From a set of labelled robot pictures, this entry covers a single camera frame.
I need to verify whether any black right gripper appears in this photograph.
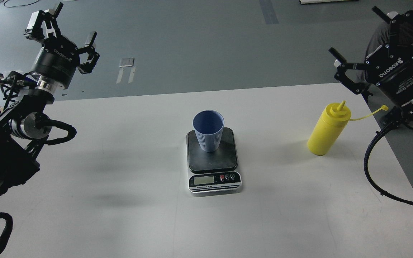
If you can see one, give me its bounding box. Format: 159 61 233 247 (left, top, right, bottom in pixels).
328 6 413 106

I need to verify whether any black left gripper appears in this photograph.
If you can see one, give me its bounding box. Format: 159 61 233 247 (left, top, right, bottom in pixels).
24 2 100 89

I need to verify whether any yellow squeeze bottle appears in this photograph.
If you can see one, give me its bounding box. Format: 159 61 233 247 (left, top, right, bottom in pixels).
307 101 389 156

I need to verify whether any blue ribbed plastic cup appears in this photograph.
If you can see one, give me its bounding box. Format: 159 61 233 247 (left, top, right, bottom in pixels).
193 110 225 153

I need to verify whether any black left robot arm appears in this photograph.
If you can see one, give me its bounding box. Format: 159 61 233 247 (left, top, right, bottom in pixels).
0 2 100 255

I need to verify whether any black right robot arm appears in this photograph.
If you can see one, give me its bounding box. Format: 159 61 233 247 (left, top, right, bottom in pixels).
329 6 413 120

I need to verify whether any black digital kitchen scale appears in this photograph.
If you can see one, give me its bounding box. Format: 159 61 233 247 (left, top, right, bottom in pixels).
186 127 243 196

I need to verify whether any seated person in dark clothes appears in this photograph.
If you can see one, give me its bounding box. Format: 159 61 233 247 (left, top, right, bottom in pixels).
364 21 413 60

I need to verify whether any grey metal floor plate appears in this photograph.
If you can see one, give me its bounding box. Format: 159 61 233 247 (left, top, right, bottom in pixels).
119 57 135 68

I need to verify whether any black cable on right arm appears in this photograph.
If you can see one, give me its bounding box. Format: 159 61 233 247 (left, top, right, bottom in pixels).
364 122 413 212

